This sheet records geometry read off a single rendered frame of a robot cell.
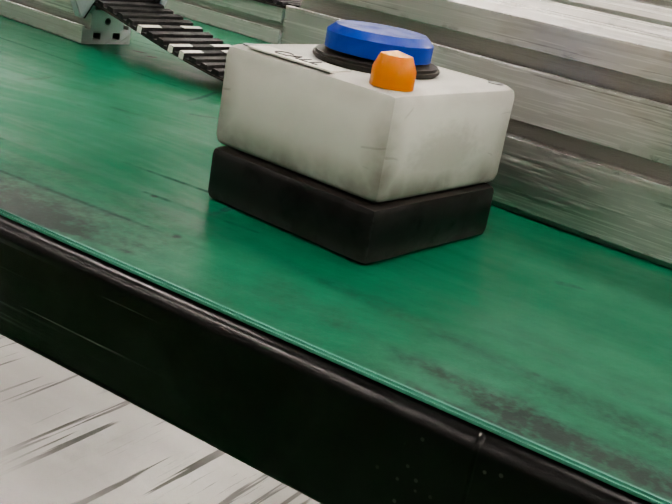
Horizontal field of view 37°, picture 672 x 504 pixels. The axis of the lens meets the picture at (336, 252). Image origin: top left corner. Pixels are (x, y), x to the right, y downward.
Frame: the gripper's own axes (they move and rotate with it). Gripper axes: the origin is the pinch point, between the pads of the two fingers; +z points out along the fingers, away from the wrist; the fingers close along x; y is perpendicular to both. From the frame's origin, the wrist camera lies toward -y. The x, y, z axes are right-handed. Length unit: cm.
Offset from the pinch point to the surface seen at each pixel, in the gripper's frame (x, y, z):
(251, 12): -17.0, 5.0, 1.2
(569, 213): 5.1, -35.7, 2.3
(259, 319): 23.4, -35.5, 3.1
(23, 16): 2.0, 8.3, 2.7
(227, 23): -17.0, 7.6, 2.6
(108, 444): -29, 31, 59
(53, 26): 2.0, 4.8, 2.6
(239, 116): 17.0, -27.6, -0.4
